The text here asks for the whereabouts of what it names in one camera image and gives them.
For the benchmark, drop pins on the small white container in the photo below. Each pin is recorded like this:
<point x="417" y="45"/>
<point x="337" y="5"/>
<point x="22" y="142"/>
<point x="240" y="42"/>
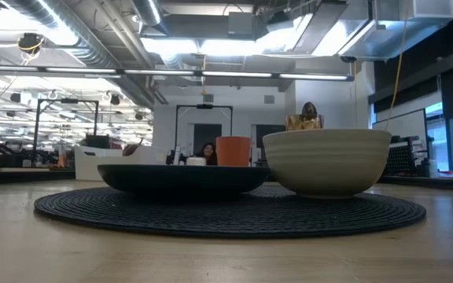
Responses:
<point x="196" y="161"/>

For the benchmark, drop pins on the long linear ceiling light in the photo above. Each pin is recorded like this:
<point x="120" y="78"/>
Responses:
<point x="234" y="74"/>

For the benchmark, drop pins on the black metal gantry frame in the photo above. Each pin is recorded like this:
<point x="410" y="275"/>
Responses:
<point x="204" y="106"/>
<point x="69" y="101"/>

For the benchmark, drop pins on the black shallow plate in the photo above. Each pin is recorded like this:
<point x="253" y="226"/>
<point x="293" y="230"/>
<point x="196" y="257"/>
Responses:
<point x="179" y="178"/>

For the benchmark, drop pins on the silver ventilation duct box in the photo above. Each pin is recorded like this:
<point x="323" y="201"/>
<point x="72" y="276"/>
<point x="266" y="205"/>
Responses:
<point x="391" y="35"/>

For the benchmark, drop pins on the black pegboard cart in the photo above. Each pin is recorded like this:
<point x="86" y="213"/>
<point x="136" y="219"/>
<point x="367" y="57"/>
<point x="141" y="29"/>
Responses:
<point x="401" y="159"/>

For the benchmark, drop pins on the brown rounded object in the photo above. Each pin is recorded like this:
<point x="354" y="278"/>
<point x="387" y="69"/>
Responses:
<point x="132" y="150"/>

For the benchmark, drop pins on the silver spiral air duct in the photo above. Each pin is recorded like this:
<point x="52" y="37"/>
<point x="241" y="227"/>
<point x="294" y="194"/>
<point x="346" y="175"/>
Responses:
<point x="89" y="51"/>

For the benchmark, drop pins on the dark round woven placemat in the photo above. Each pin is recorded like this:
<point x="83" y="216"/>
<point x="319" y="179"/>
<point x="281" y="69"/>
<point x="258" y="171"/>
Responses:
<point x="230" y="220"/>

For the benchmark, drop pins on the whiteboard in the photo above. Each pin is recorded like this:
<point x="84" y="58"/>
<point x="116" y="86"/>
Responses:
<point x="401" y="127"/>

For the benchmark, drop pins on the white storage bin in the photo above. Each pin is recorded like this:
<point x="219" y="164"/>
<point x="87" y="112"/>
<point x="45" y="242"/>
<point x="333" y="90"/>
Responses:
<point x="89" y="167"/>

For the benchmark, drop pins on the orange cup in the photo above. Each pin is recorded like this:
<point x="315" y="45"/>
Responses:
<point x="233" y="151"/>

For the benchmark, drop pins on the person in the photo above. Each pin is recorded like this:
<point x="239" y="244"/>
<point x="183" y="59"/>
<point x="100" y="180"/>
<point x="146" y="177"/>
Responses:
<point x="208" y="151"/>

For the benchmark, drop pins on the white ribbed bowl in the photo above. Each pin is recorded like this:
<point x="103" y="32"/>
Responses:
<point x="328" y="165"/>

